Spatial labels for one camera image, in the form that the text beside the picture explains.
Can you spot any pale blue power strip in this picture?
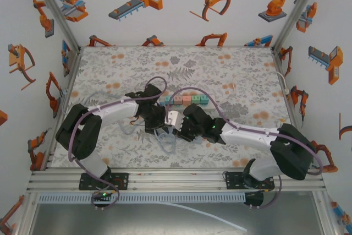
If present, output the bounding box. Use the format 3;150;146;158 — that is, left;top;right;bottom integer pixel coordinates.
158;132;204;145

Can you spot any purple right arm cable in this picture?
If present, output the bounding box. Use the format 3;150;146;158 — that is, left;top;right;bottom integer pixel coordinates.
164;88;324;210

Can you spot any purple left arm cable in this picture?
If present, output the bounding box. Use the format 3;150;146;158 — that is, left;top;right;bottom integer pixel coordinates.
67;76;168;211

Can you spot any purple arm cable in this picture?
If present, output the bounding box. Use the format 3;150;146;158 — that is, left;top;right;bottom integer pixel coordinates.
164;88;324;210
67;76;168;211

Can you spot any aluminium corner post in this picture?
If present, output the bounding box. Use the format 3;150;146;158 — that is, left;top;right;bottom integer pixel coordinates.
28;0;82;52
271;0;327;52

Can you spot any controller board with green light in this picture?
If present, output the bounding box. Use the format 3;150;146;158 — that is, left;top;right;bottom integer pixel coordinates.
91;189;114;211

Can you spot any aluminium rail beam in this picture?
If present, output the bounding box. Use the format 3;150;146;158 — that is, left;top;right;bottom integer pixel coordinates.
26;167;327;192

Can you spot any floral table mat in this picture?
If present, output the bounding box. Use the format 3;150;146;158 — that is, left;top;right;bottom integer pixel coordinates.
51;45;306;168

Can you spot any black controller box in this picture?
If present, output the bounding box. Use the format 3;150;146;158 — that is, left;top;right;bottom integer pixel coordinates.
243;190;265;210

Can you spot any white plastic tube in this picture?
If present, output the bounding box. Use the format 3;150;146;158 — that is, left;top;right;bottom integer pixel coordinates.
164;202;248;232

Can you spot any white slotted cable duct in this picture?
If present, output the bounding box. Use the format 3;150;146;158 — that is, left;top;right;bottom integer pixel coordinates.
37;193;246;204

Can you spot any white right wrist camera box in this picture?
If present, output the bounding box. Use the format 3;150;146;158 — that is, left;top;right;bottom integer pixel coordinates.
164;110;184;132

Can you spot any white power strip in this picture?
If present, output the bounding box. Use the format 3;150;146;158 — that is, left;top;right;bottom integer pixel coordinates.
162;94;218;111

